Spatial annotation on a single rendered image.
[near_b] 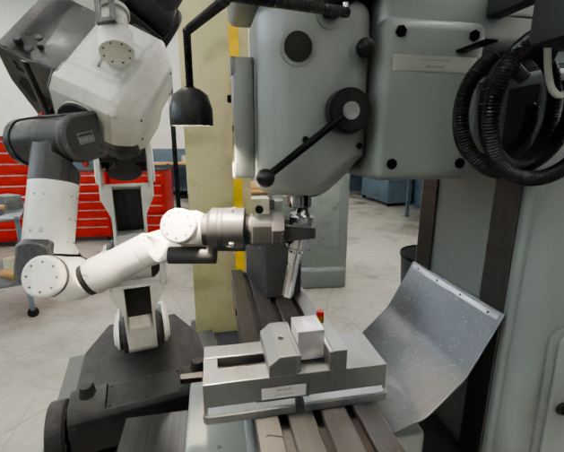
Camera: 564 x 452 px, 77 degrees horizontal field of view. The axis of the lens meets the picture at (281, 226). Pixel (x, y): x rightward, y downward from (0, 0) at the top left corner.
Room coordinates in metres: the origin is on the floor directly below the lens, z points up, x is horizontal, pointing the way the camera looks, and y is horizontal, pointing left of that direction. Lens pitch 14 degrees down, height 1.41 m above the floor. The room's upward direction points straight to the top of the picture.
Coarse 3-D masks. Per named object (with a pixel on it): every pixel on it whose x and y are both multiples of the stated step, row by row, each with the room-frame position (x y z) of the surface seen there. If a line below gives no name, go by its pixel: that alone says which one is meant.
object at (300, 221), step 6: (294, 216) 0.69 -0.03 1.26; (300, 216) 0.68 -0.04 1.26; (312, 216) 0.70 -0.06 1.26; (294, 222) 0.68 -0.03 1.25; (300, 222) 0.68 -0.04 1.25; (306, 222) 0.68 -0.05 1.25; (312, 222) 0.70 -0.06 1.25; (294, 240) 0.68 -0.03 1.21; (300, 240) 0.68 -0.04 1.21; (306, 240) 0.69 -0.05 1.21; (300, 246) 0.68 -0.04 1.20
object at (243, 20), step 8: (360, 0) 0.65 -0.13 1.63; (368, 0) 0.65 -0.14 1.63; (232, 8) 0.70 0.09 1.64; (240, 8) 0.68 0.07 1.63; (248, 8) 0.68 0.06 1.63; (256, 8) 0.68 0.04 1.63; (232, 16) 0.74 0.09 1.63; (240, 16) 0.73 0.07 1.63; (248, 16) 0.73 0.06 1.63; (232, 24) 0.78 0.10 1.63; (240, 24) 0.77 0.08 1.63; (248, 24) 0.77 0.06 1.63
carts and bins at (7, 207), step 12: (0, 204) 2.90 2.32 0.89; (12, 204) 2.99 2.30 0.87; (0, 216) 2.71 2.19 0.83; (12, 216) 2.71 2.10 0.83; (408, 252) 2.58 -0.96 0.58; (0, 264) 3.07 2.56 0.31; (12, 264) 2.79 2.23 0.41; (408, 264) 2.31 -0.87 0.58; (0, 276) 2.75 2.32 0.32; (12, 276) 2.69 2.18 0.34; (0, 288) 2.56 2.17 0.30; (36, 312) 2.66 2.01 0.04
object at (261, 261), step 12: (252, 252) 1.15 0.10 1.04; (264, 252) 1.04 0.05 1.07; (276, 252) 1.04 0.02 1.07; (252, 264) 1.16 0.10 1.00; (264, 264) 1.04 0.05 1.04; (276, 264) 1.04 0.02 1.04; (300, 264) 1.07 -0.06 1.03; (252, 276) 1.16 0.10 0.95; (264, 276) 1.04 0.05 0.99; (276, 276) 1.04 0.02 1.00; (264, 288) 1.04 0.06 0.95; (276, 288) 1.04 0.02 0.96
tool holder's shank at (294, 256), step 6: (288, 252) 0.70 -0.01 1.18; (294, 252) 0.69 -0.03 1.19; (300, 252) 0.70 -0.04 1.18; (288, 258) 0.70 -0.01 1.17; (294, 258) 0.69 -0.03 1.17; (300, 258) 0.70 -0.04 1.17; (288, 264) 0.70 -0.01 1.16; (294, 264) 0.69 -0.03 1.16; (288, 270) 0.70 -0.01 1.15; (294, 270) 0.70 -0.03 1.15; (288, 276) 0.70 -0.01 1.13; (294, 276) 0.70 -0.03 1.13; (288, 282) 0.70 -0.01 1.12; (294, 282) 0.70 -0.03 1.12; (288, 288) 0.70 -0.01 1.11; (294, 288) 0.71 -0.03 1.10; (282, 294) 0.71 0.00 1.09; (288, 294) 0.70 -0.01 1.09
